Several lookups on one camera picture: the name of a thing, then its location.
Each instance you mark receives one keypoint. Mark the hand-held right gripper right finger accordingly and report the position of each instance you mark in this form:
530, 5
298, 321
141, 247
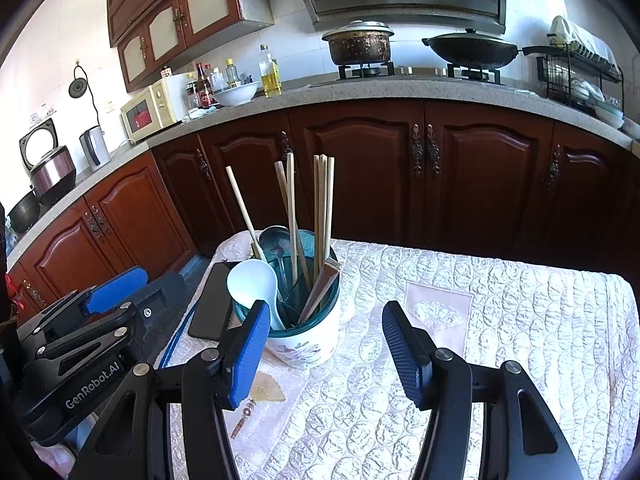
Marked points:
402, 355

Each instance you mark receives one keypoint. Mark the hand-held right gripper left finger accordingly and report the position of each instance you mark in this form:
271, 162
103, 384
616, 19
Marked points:
247, 360

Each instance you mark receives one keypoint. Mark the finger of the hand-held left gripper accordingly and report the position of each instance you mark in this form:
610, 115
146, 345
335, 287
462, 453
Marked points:
165, 310
117, 287

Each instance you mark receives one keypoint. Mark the white utensil holder blue rim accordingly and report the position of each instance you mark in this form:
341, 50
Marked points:
305, 345

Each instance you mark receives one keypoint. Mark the white ceramic soup spoon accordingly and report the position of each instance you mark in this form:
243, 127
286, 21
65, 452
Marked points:
252, 282

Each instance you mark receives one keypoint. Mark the dark brown chopstick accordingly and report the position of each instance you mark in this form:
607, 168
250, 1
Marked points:
327, 297
317, 292

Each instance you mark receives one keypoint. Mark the metal spoon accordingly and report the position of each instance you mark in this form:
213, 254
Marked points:
274, 245

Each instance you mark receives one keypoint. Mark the bundle of wooden chopsticks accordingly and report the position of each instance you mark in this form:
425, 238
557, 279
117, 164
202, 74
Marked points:
322, 200

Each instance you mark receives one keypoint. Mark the black smartphone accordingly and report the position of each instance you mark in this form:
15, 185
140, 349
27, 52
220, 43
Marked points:
212, 305

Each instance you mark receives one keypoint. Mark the white quilted tablecloth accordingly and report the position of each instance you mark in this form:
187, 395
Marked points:
500, 320

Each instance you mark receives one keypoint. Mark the black cooking pot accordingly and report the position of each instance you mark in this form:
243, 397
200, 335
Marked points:
24, 212

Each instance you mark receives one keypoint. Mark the silver rice cooker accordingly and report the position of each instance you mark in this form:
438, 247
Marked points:
52, 170

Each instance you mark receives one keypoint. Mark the white electric kettle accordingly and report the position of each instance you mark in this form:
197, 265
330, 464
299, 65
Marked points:
95, 147

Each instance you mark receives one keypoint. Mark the cream microwave oven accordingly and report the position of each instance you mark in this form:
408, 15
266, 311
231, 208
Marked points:
147, 112

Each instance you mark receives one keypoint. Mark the wooden kitchen base cabinets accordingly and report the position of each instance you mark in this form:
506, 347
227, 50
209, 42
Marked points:
480, 175

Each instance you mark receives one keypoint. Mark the white container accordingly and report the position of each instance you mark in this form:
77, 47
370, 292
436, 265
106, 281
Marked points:
175, 91

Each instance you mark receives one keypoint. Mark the small dark sauce bottle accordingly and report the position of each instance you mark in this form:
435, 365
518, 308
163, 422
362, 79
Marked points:
191, 95

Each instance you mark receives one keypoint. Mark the dark sauce bottle red label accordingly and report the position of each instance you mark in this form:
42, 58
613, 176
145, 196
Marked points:
204, 90

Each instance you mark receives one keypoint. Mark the white mixing bowl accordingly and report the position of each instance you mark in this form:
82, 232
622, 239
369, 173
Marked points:
235, 94

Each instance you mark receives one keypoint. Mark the clear plastic bottle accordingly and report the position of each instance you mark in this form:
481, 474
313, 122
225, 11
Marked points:
217, 80

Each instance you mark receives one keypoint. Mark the clear glass bottle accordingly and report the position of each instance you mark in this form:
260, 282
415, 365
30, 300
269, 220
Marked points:
232, 75

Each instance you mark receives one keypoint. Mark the yellow cooking oil bottle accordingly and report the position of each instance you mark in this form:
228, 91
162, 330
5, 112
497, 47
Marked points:
271, 77

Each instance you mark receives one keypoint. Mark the stone kitchen countertop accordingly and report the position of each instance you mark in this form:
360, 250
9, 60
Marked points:
400, 92

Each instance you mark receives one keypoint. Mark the gas stove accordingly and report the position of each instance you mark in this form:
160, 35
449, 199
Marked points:
370, 72

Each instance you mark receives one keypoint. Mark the brown cooking pot with lid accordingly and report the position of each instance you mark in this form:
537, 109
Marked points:
357, 47

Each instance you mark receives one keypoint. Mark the black wok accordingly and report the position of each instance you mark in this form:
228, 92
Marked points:
472, 47

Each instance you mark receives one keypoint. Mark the stacked white bowls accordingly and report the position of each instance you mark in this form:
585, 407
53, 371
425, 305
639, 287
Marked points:
610, 115

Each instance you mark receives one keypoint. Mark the black dish rack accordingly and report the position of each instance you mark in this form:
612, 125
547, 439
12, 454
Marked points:
575, 80

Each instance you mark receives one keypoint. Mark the white dish cover cloth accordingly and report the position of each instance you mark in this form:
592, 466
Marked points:
582, 40

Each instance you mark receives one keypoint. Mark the white wall socket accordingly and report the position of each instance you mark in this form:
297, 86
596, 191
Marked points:
110, 106

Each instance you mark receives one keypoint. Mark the wooden wall cabinet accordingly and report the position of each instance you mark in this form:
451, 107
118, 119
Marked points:
190, 15

